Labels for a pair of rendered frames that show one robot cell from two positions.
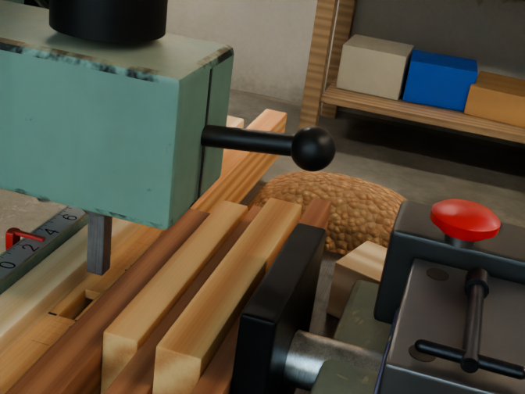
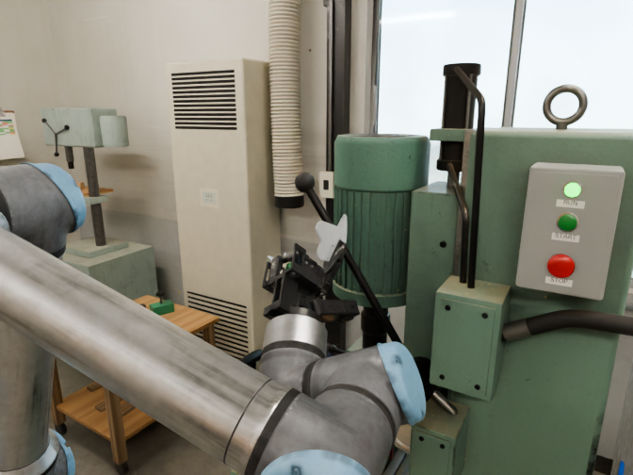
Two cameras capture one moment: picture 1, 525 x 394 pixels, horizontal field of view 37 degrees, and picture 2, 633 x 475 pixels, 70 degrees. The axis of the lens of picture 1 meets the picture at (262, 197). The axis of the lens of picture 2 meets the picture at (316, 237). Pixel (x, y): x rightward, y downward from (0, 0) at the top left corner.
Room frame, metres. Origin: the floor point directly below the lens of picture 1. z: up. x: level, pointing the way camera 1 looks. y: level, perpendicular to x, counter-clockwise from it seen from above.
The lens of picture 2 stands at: (1.19, 0.21, 1.54)
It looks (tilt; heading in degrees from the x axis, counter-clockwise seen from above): 15 degrees down; 197
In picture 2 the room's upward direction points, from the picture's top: straight up
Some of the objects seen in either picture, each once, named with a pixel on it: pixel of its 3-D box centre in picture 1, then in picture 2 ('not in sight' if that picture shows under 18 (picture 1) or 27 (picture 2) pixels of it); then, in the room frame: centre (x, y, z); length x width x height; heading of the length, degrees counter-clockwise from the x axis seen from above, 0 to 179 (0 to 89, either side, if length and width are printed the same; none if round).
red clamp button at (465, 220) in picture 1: (465, 219); not in sight; (0.31, -0.09, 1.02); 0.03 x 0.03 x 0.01
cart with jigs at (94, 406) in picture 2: not in sight; (134, 365); (-0.47, -1.26, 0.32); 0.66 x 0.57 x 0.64; 165
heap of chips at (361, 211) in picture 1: (340, 202); not in sight; (0.54, -0.06, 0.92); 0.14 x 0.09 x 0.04; 76
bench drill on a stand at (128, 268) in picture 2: not in sight; (101, 237); (-1.03, -1.90, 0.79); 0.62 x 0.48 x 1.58; 79
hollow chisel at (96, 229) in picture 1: (99, 227); not in sight; (0.34, 0.08, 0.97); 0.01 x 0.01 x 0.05; 76
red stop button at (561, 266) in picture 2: not in sight; (560, 266); (0.59, 0.35, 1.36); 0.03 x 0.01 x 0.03; 76
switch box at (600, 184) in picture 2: not in sight; (567, 228); (0.55, 0.36, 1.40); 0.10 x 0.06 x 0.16; 76
